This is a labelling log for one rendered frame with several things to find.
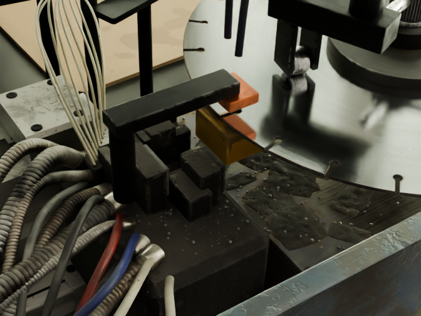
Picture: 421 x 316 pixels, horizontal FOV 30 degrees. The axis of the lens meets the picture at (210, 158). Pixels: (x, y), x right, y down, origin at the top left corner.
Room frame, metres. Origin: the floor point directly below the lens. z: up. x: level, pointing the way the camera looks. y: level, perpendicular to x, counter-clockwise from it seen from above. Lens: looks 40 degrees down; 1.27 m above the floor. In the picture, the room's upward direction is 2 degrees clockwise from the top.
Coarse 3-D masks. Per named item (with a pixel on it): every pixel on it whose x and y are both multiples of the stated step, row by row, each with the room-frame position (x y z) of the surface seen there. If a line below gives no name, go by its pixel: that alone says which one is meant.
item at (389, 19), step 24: (288, 0) 0.46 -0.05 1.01; (312, 0) 0.46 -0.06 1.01; (336, 0) 0.46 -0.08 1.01; (360, 0) 0.44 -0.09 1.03; (384, 0) 0.44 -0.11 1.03; (288, 24) 0.46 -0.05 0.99; (312, 24) 0.45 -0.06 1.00; (336, 24) 0.44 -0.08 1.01; (360, 24) 0.44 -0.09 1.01; (384, 24) 0.43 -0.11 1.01; (288, 48) 0.46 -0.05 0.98; (312, 48) 0.47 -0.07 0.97; (384, 48) 0.43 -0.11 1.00; (288, 72) 0.46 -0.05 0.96
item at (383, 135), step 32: (224, 0) 0.57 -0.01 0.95; (256, 0) 0.58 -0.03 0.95; (192, 32) 0.52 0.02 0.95; (256, 32) 0.53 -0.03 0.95; (192, 64) 0.48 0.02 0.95; (224, 64) 0.48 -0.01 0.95; (256, 64) 0.48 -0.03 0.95; (320, 64) 0.48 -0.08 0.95; (288, 96) 0.44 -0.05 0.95; (320, 96) 0.44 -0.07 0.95; (352, 96) 0.45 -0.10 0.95; (384, 96) 0.45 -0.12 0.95; (416, 96) 0.45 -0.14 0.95; (256, 128) 0.41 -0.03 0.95; (288, 128) 0.41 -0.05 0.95; (320, 128) 0.41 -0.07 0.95; (352, 128) 0.41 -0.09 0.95; (384, 128) 0.41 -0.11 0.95; (416, 128) 0.41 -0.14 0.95; (288, 160) 0.37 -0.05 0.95; (320, 160) 0.38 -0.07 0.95; (352, 160) 0.38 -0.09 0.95; (384, 160) 0.38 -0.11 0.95; (416, 160) 0.38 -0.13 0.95; (416, 192) 0.35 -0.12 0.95
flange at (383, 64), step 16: (400, 32) 0.49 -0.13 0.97; (416, 32) 0.49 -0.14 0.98; (336, 48) 0.49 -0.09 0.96; (352, 48) 0.49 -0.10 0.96; (400, 48) 0.49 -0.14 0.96; (416, 48) 0.49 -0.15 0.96; (352, 64) 0.47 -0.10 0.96; (368, 64) 0.47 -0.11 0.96; (384, 64) 0.47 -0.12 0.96; (400, 64) 0.47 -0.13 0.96; (416, 64) 0.47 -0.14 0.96; (368, 80) 0.46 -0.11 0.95; (384, 80) 0.46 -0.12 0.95; (400, 80) 0.46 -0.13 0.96; (416, 80) 0.46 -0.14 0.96
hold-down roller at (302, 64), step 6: (300, 48) 0.47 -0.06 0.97; (300, 54) 0.47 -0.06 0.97; (306, 54) 0.47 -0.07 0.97; (300, 60) 0.46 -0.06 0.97; (306, 60) 0.47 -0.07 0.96; (294, 66) 0.46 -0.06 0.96; (300, 66) 0.46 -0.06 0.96; (306, 66) 0.47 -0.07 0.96; (294, 72) 0.46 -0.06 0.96; (300, 72) 0.46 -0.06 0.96
